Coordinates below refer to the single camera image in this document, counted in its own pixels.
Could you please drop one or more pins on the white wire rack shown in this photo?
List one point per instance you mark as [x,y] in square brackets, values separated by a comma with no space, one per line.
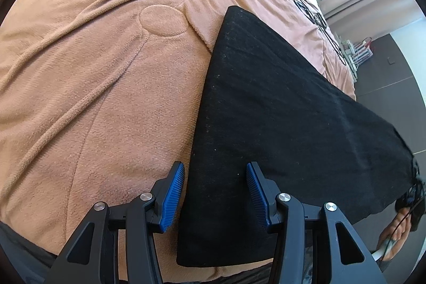
[359,52]

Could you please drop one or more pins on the orange bed blanket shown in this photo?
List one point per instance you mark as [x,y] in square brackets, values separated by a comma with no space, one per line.
[100,97]

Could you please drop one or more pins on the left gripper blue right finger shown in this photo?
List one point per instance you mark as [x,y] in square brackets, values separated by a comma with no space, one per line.
[339,254]

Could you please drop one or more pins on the black pants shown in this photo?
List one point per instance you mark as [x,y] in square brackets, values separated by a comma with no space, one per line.
[264,102]

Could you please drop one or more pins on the person's right hand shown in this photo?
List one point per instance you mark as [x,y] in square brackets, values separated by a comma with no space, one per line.
[398,230]

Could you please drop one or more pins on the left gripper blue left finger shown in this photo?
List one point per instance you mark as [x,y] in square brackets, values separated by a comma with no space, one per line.
[91,253]

